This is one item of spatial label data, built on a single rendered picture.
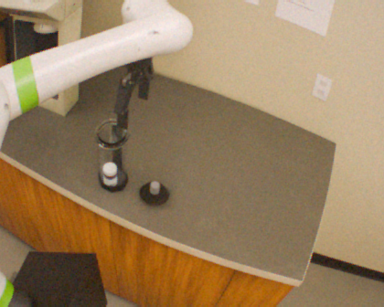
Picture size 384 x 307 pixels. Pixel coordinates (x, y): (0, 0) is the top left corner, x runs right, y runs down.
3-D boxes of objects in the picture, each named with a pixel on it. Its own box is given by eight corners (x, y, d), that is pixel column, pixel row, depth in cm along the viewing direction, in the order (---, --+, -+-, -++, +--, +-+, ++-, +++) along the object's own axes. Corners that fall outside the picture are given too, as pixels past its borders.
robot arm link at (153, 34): (27, 46, 76) (33, 83, 84) (34, 74, 70) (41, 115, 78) (178, -3, 88) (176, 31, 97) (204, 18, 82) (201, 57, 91)
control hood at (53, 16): (8, 10, 131) (8, -10, 124) (65, 18, 126) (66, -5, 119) (-10, 24, 124) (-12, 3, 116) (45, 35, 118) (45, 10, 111)
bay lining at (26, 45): (48, 55, 176) (49, -6, 150) (90, 65, 172) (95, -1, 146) (18, 85, 159) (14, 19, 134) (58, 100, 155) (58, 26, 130)
